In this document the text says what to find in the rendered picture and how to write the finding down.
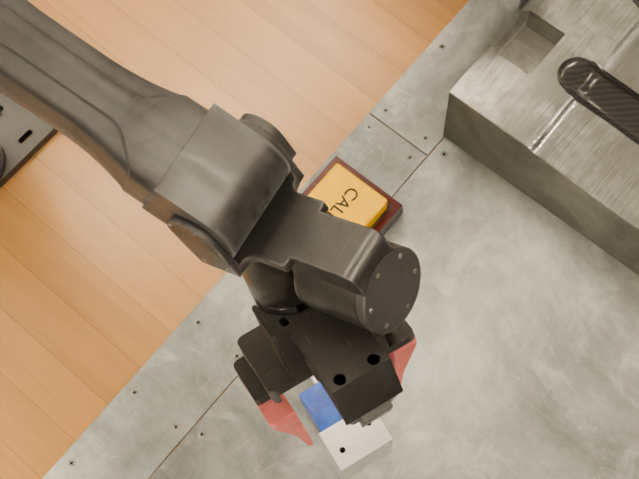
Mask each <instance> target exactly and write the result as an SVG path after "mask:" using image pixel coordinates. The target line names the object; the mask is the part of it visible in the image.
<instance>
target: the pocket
mask: <svg viewBox="0 0 639 479"><path fill-rule="evenodd" d="M564 35H565V33H564V32H562V31H561V30H559V29H557V28H556V27H554V26H553V25H551V24H550V23H548V22H547V21H545V20H544V19H542V18H541V17H539V16H538V15H536V14H535V13H533V12H532V11H530V10H529V11H528V12H526V11H524V10H521V13H520V17H519V18H518V19H517V20H516V22H515V23H514V24H513V25H512V26H511V28H510V29H509V30H508V31H507V32H506V33H505V34H504V36H503V37H502V38H501V39H500V40H499V41H498V42H497V44H496V45H495V46H494V48H495V50H494V52H496V53H497V54H499V55H500V56H502V57H503V58H505V59H506V60H508V61H509V62H510V63H512V64H513V65H515V66H516V67H518V68H520V69H521V70H523V71H524V72H526V73H527V74H528V75H531V74H532V73H533V71H534V70H535V69H536V68H537V67H538V65H539V64H540V63H541V62H542V61H543V60H544V58H545V57H546V56H547V55H548V54H549V53H550V51H551V50H552V49H553V48H554V47H555V45H556V44H557V43H558V42H559V41H560V40H561V38H562V37H563V36H564Z"/></svg>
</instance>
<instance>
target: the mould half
mask: <svg viewBox="0 0 639 479"><path fill-rule="evenodd" d="M522 9H523V10H524V11H526V12H528V11H529V10H530V11H532V12H533V13H535V14H536V15H538V16H539V17H541V18H542V19H544V20H545V21H547V22H548V23H550V24H551V25H553V26H554V27H556V28H557V29H559V30H561V31H562V32H564V33H565V35H564V36H563V37H562V38H561V40H560V41H559V42H558V43H557V44H556V45H555V47H554V48H553V49H552V50H551V51H550V53H549V54H548V55H547V56H546V57H545V58H544V60H543V61H542V62H541V63H540V64H539V65H538V67H537V68H536V69H535V70H534V71H533V73H532V74H531V75H528V74H527V73H526V72H524V71H523V70H521V69H520V68H518V67H516V66H515V65H513V64H512V63H510V62H509V61H508V60H506V59H505V58H503V57H502V56H500V55H499V54H497V53H496V52H494V50H495V48H494V47H492V46H489V47H488V48H487V49H486V50H485V51H484V52H483V53H482V55H481V56H480V57H479V58H478V59H477V60H476V61H475V63H474V64H473V65H472V66H471V67H470V68H469V70H468V71H467V72H466V73H465V74H464V75H463V76H462V78H461V79H460V80H459V81H458V82H457V83H456V84H455V86H454V87H453V88H452V89H451V90H450V92H449V99H448V105H447V112H446V119H445V125H444V133H443V136H444V137H446V138H447V139H449V140H450V141H451V142H453V143H454V144H456V145H457V146H459V147H460V148H462V149H463V150H464V151H466V152H467V153H469V154H470V155H471V156H473V157H474V158H476V159H477V160H478V161H480V162H481V163H483V164H484V165H486V166H487V167H489V168H490V169H491V170H492V171H493V172H495V173H496V174H497V175H499V176H500V177H502V178H503V179H504V180H506V181H507V182H509V183H510V184H512V185H513V186H515V187H516V188H517V189H519V190H520V191H522V192H523V193H524V194H526V195H527V196H528V197H530V198H531V199H533V200H534V201H536V202H537V203H539V204H540V205H541V206H543V207H544V208H546V209H547V210H548V211H550V212H551V213H553V214H554V215H555V216H556V217H558V218H559V219H560V220H562V221H563V222H565V223H566V224H567V225H569V226H570V227H572V228H573V229H574V230H576V231H577V232H579V233H580V234H581V235H583V236H584V237H586V238H587V239H588V240H590V241H592V242H593V243H594V244H596V245H597V246H599V247H600V248H601V249H603V250H604V251H606V252H607V253H608V254H610V255H611V256H613V257H614V258H615V259H617V260H619V261H620V262H621V263H623V264H624V265H626V266H627V267H628V268H630V270H632V271H633V272H634V273H636V274H637V275H638V276H639V144H637V143H635V142H634V141H633V140H631V139H630V138H628V137H627V136H626V135H624V134H623V133H622V132H620V131H619V130H618V129H616V128H615V127H613V126H612V125H610V124H609V123H607V122H606V121H605V120H603V119H602V118H600V117H599V116H598V115H596V114H595V113H593V112H592V111H591V110H589V109H588V108H586V107H585V106H583V105H581V104H580V103H579V102H577V101H576V100H575V99H574V98H573V97H572V96H571V95H570V94H569V93H568V92H566V89H565V88H563V87H562V86H561V85H560V83H559V80H558V70H559V68H560V67H561V65H562V64H563V63H564V62H565V61H567V60H569V59H570V58H575V57H581V58H585V59H588V60H590V61H591V60H593V61H594V62H595V63H597V64H598V65H599V66H600V67H601V68H602V69H604V70H605V71H606V72H608V73H609V74H610V75H612V76H613V77H615V78H616V79H618V80H619V81H621V82H622V83H623V84H625V85H626V86H628V87H629V88H631V89H632V90H634V91H635V92H636V93H638V94H639V8H638V7H637V6H636V5H635V4H634V3H633V2H632V0H529V2H528V3H527V4H526V5H525V6H524V7H523V8H522Z"/></svg>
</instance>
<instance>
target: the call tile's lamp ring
mask: <svg viewBox="0 0 639 479"><path fill-rule="evenodd" d="M336 163H339V164H340V165H342V166H343V167H344V168H346V169H347V170H348V171H350V172H351V173H352V174H354V175H355V176H356V177H358V178H359V179H360V180H362V181H363V182H365V183H366V184H367V185H369V186H370V187H372V188H373V189H374V190H376V191H377V192H378V193H379V194H380V195H381V196H383V197H384V198H385V199H387V201H388V203H389V204H390V205H391V206H392V207H391V208H390V209H389V210H388V211H387V212H386V214H385V215H384V216H383V217H382V218H381V219H380V220H379V222H378V223H377V224H376V225H375V226H374V228H373V229H375V230H377V231H378V232H380V231H381V229H382V228H383V227H384V226H385V225H386V224H387V222H388V221H389V220H390V219H391V218H392V217H393V215H394V214H395V213H396V212H397V211H398V209H399V208H400V207H401V206H402V204H400V203H399V202H398V201H396V200H395V199H393V198H392V197H391V196H389V195H388V194H386V193H385V192H384V191H382V190H381V189H380V188H378V187H377V186H376V185H374V184H373V183H372V182H370V181H369V180H367V179H366V178H365V177H363V176H362V175H360V174H359V173H358V172H357V171H356V170H355V169H353V168H352V167H351V166H349V165H348V164H347V163H345V162H344V161H342V160H341V159H340V158H338V157H337V156H336V157H335V158H334V159H333V160H332V161H331V162H330V163H329V164H328V165H327V166H326V167H325V168H324V170H323V171H322V172H321V173H320V174H319V175H318V176H317V178H316V179H315V180H314V181H313V182H312V183H311V184H310V185H309V187H308V188H307V189H306V190H305V191H304V192H303V193H302V194H303V195H306V196H307V195H308V194H309V193H310V192H311V191H312V190H313V189H314V188H315V186H316V185H317V184H318V183H319V182H320V181H321V180H322V178H323V177H324V176H325V175H326V174H327V173H328V172H329V171H330V169H331V168H332V167H333V166H334V165H335V164H336Z"/></svg>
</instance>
